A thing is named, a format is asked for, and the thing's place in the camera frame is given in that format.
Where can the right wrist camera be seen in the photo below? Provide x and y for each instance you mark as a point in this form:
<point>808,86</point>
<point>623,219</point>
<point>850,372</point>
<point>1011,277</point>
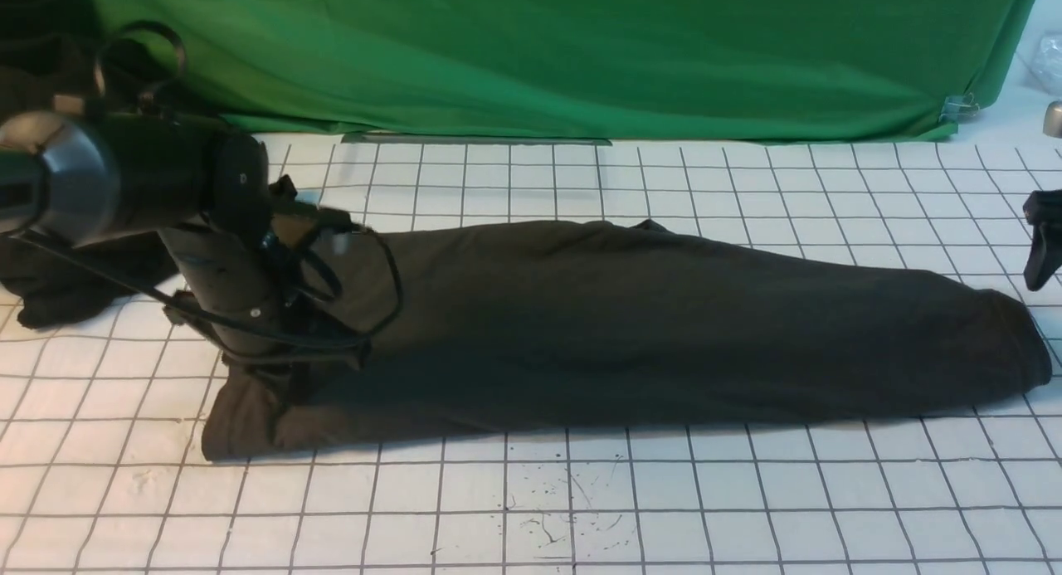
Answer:
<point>1052,121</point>

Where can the gray long sleeve shirt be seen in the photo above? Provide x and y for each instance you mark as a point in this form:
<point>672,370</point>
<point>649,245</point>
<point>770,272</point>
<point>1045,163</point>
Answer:
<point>553,324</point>

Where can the clear plastic bag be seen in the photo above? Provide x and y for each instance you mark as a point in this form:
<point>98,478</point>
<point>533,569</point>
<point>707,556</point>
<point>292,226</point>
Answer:
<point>1046,63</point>

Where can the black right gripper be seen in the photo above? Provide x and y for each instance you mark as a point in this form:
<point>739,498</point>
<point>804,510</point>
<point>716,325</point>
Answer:
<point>1042,212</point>

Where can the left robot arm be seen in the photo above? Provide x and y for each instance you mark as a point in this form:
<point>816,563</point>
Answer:
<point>179,210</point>

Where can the black garment pile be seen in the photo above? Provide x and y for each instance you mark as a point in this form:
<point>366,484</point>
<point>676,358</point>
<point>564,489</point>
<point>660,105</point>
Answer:
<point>48,48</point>

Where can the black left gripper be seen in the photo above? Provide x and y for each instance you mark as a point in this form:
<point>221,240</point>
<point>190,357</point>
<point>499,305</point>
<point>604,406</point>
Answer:
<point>257,307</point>

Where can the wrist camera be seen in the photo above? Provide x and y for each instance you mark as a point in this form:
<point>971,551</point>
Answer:
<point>298,224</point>
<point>1052,121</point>

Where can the blue binder clip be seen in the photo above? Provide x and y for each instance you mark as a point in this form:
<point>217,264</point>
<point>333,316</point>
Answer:
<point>957,109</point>

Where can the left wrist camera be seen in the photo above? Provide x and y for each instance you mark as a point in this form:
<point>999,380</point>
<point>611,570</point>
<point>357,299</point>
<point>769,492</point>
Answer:
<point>298,224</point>

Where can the green backdrop cloth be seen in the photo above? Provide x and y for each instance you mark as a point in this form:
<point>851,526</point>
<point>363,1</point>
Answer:
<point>769,71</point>

